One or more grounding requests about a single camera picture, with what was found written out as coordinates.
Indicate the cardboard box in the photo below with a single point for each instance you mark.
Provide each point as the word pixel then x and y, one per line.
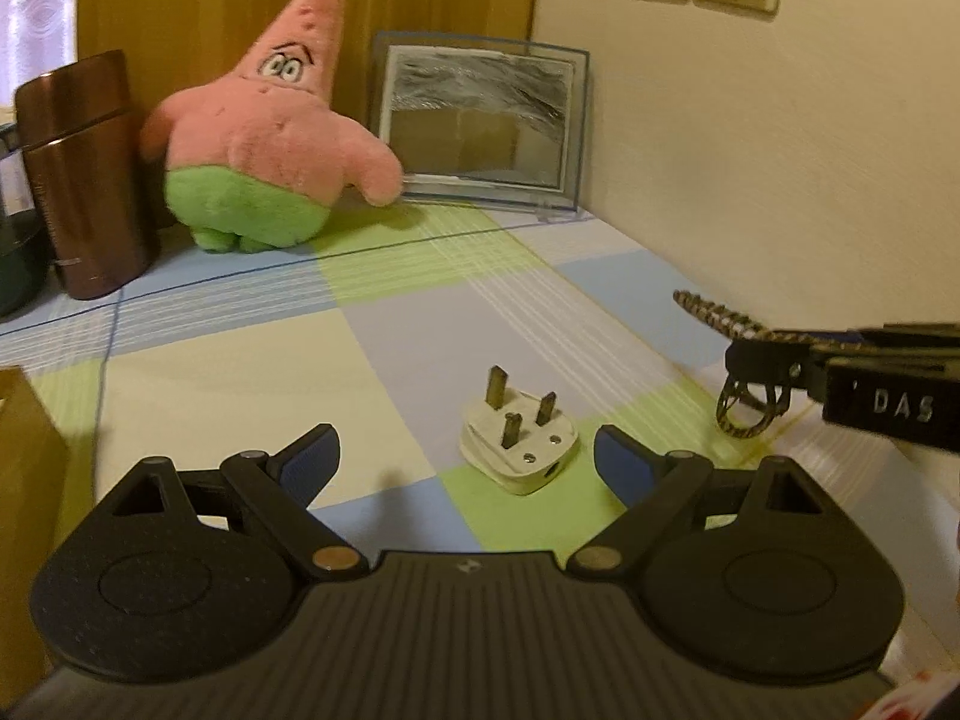
pixel 30 480

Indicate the pink starfish plush toy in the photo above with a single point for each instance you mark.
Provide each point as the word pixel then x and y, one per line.
pixel 262 142

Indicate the glass sand picture frame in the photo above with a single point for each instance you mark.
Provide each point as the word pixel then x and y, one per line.
pixel 480 120

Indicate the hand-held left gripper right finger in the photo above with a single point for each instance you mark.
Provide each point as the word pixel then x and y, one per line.
pixel 626 465

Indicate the clear jar with black base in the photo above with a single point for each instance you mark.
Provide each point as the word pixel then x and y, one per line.
pixel 19 255

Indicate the white three-pin plug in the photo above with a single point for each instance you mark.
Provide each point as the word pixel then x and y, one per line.
pixel 517 442

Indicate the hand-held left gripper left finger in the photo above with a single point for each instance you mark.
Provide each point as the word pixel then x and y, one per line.
pixel 311 459

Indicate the purple lace curtain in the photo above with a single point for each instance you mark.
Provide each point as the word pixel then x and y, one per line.
pixel 37 7

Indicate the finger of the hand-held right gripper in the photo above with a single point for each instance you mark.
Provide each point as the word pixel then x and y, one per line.
pixel 907 334
pixel 772 364

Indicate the red white patterned cloth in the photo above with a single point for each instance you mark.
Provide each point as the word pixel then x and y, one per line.
pixel 926 697

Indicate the brown metal canister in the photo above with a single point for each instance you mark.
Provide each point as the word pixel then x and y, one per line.
pixel 82 180

